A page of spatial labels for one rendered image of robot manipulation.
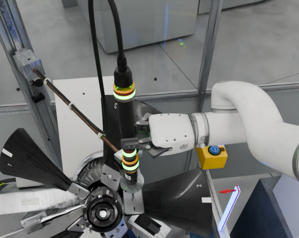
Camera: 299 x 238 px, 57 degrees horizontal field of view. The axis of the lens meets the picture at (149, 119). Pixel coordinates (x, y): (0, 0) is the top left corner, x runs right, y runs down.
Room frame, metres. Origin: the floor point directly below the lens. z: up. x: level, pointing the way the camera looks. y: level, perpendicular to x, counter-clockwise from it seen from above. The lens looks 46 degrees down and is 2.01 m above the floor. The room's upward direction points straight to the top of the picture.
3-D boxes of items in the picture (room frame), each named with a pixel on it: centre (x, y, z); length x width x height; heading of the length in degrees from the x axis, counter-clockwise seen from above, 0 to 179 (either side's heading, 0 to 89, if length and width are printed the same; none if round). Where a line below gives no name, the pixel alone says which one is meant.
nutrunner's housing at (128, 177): (0.43, 0.05, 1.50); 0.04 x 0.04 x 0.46
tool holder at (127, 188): (0.43, 0.06, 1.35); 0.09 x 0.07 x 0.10; 42
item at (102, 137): (0.65, 0.25, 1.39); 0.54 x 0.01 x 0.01; 42
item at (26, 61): (0.89, 0.47, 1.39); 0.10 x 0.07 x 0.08; 42
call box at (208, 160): (0.76, -0.27, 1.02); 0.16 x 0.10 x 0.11; 7
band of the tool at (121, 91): (0.43, 0.05, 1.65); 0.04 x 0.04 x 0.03
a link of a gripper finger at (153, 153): (0.40, -0.03, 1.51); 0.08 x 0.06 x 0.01; 157
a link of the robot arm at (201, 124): (0.45, -0.12, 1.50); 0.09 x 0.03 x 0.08; 7
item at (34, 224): (0.39, 0.39, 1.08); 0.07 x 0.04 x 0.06; 107
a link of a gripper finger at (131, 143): (0.40, 0.03, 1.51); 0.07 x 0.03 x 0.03; 97
